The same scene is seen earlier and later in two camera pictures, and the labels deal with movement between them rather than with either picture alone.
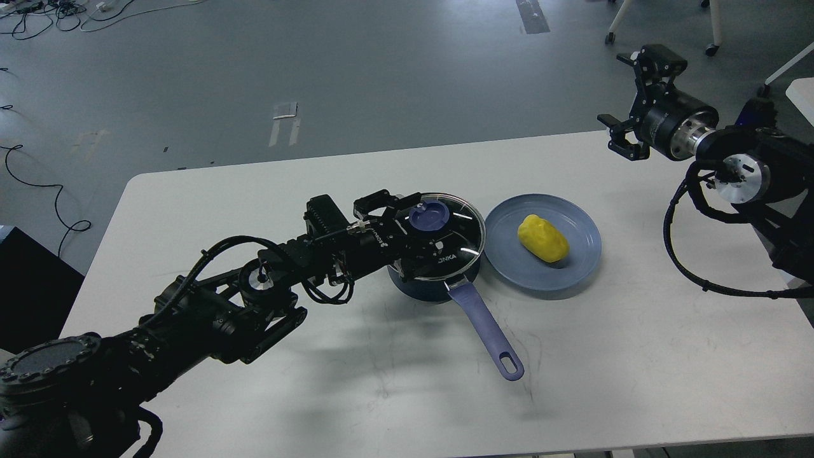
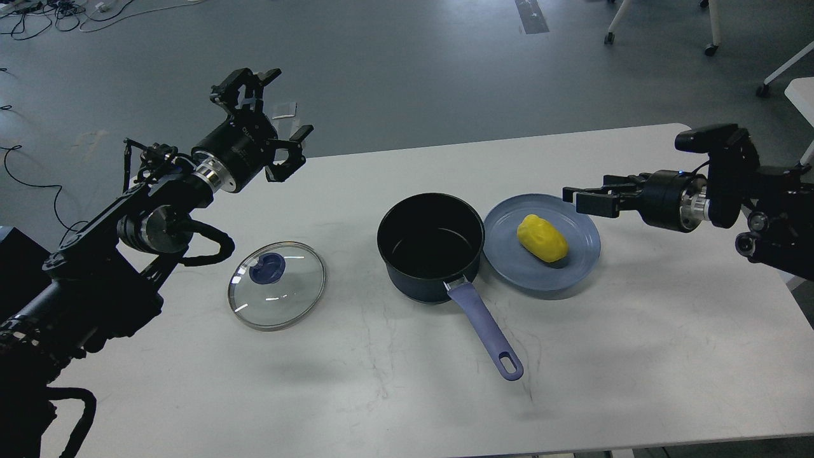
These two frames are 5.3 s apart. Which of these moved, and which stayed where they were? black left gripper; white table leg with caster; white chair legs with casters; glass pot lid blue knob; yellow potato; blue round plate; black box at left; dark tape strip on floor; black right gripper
Moved: black left gripper; glass pot lid blue knob; black right gripper
Stayed: black box at left; dark tape strip on floor; blue round plate; yellow potato; white chair legs with casters; white table leg with caster
